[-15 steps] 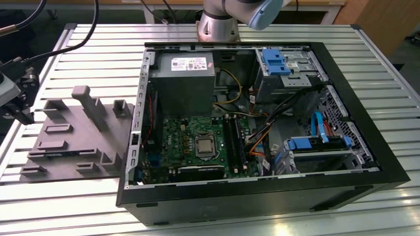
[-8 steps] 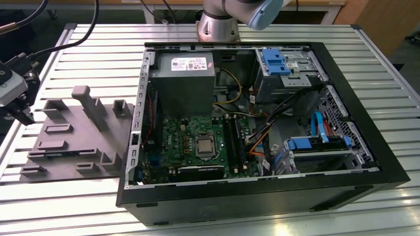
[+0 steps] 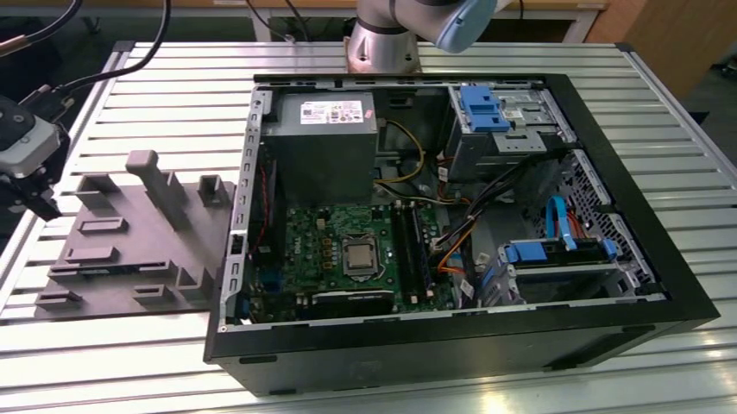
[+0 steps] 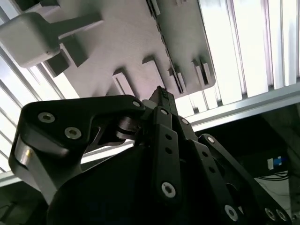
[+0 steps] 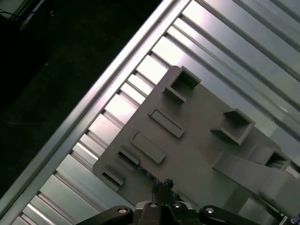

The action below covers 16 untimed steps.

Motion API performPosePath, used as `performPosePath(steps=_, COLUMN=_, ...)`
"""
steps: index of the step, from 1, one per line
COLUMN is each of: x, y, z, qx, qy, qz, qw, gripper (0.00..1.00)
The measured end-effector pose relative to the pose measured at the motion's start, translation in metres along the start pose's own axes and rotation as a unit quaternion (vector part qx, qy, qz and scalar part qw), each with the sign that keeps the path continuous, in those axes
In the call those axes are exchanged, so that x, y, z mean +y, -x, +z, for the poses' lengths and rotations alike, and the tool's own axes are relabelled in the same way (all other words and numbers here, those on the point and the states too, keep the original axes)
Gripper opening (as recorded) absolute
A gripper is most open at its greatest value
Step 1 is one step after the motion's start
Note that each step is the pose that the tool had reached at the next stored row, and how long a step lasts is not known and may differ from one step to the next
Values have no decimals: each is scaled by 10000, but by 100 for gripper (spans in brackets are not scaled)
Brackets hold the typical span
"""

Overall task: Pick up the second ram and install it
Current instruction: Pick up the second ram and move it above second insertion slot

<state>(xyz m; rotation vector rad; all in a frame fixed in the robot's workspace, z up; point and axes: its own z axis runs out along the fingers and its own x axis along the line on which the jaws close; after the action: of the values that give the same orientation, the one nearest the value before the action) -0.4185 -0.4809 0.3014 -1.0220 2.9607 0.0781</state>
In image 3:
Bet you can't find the black RAM slot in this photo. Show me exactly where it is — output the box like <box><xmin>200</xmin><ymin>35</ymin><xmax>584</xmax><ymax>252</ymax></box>
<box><xmin>390</xmin><ymin>202</ymin><xmax>421</xmax><ymax>304</ymax></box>

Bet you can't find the grey plastic parts rack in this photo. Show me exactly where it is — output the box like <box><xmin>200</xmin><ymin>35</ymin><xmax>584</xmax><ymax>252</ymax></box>
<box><xmin>35</xmin><ymin>148</ymin><xmax>238</xmax><ymax>323</ymax></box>

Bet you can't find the green motherboard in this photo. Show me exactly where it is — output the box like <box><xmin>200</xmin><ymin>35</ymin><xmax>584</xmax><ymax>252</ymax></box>
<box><xmin>248</xmin><ymin>202</ymin><xmax>463</xmax><ymax>323</ymax></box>

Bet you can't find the grey power supply unit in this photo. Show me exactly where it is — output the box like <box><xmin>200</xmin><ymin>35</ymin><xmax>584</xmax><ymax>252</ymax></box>
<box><xmin>262</xmin><ymin>92</ymin><xmax>381</xmax><ymax>208</ymax></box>

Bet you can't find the silver CPU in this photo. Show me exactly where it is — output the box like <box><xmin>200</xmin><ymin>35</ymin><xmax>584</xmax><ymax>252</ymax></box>
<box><xmin>345</xmin><ymin>241</ymin><xmax>376</xmax><ymax>269</ymax></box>

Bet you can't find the metal CPU socket cover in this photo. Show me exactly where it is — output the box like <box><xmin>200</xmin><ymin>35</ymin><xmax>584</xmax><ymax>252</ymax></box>
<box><xmin>340</xmin><ymin>235</ymin><xmax>382</xmax><ymax>280</ymax></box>

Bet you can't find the black graphics card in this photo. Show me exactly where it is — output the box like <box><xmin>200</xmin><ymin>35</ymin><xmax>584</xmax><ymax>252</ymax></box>
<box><xmin>297</xmin><ymin>287</ymin><xmax>399</xmax><ymax>321</ymax></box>

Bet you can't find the black open PC case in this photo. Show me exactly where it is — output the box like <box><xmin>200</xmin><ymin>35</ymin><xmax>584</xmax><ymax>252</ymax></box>
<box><xmin>202</xmin><ymin>72</ymin><xmax>723</xmax><ymax>397</ymax></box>

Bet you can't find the blue plastic drive latch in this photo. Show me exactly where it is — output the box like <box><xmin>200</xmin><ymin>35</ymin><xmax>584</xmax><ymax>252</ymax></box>
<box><xmin>460</xmin><ymin>85</ymin><xmax>513</xmax><ymax>133</ymax></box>

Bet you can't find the metal optical drive cage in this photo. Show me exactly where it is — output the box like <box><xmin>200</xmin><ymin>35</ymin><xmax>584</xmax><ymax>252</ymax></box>
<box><xmin>449</xmin><ymin>84</ymin><xmax>577</xmax><ymax>182</ymax></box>

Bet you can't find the metal disk bay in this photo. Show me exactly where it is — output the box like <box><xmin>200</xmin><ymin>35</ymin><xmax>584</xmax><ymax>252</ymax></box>
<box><xmin>495</xmin><ymin>239</ymin><xmax>664</xmax><ymax>303</ymax></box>

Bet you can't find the hard disk in blue carrier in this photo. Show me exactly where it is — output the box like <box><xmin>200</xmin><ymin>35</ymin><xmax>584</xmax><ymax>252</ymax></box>
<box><xmin>499</xmin><ymin>239</ymin><xmax>621</xmax><ymax>271</ymax></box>

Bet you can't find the white-framed wooden desk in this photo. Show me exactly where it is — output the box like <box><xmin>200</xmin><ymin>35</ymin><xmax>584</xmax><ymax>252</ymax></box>
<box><xmin>173</xmin><ymin>0</ymin><xmax>612</xmax><ymax>44</ymax></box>

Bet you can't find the brown wooden cabinet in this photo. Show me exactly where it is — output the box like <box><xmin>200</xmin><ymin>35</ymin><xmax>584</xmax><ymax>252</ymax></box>
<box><xmin>584</xmin><ymin>0</ymin><xmax>737</xmax><ymax>103</ymax></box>

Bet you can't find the grey box wrist camera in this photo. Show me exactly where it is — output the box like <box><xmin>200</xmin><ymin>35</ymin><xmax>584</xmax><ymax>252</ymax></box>
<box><xmin>0</xmin><ymin>112</ymin><xmax>63</xmax><ymax>179</ymax></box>

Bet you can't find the cable with copper sleeve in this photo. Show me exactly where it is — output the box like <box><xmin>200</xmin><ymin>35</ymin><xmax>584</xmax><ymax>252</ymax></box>
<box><xmin>0</xmin><ymin>0</ymin><xmax>86</xmax><ymax>58</ymax></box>

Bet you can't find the thin red wire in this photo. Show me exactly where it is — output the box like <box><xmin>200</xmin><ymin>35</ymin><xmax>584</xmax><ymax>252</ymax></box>
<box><xmin>258</xmin><ymin>163</ymin><xmax>273</xmax><ymax>255</ymax></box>

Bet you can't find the black camera cable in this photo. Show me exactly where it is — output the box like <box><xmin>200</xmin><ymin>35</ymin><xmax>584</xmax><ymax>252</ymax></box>
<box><xmin>21</xmin><ymin>0</ymin><xmax>174</xmax><ymax>109</ymax></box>

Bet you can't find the hanging cable with metal plug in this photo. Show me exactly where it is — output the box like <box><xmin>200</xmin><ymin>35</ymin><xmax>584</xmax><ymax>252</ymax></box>
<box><xmin>245</xmin><ymin>0</ymin><xmax>305</xmax><ymax>43</ymax></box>

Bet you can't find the yellow and black wire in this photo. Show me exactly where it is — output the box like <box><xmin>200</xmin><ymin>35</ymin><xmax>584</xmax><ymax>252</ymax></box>
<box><xmin>373</xmin><ymin>119</ymin><xmax>428</xmax><ymax>186</ymax></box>

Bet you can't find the orange wire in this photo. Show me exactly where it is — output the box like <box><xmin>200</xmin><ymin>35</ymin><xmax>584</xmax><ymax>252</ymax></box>
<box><xmin>437</xmin><ymin>228</ymin><xmax>480</xmax><ymax>275</ymax></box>

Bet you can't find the short blue cable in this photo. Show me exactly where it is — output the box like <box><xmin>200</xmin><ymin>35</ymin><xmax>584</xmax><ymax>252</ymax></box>
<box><xmin>483</xmin><ymin>265</ymin><xmax>504</xmax><ymax>298</ymax></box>

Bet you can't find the black cable bundle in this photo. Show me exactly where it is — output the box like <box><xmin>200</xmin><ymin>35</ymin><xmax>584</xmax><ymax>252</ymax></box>
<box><xmin>464</xmin><ymin>154</ymin><xmax>569</xmax><ymax>221</ymax></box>

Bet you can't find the blue SATA cable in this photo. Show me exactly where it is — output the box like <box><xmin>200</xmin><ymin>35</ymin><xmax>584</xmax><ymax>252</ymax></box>
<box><xmin>544</xmin><ymin>196</ymin><xmax>581</xmax><ymax>252</ymax></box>

